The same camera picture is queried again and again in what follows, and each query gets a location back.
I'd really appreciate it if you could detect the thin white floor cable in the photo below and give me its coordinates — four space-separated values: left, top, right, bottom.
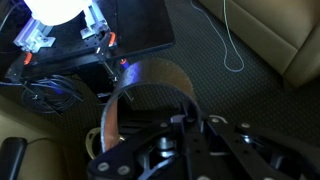
190 0 246 73

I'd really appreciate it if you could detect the tan leather side seat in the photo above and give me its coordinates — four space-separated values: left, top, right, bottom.
199 0 320 90

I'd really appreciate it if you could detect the black chair armrest pad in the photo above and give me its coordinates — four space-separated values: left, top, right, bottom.
0 136 29 180

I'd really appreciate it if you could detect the black cable bundle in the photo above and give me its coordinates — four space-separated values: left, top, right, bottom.
0 74 85 116

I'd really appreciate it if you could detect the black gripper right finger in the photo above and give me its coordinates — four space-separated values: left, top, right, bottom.
191 105 320 180

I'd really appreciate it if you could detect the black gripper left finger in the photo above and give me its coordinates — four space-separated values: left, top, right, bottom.
87 101 198 180

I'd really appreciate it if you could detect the black clamp orange handle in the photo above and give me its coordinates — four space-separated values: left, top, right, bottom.
95 31 135 103
5 51 35 85

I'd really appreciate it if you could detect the black robot table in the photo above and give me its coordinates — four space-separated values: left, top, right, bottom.
0 0 177 80

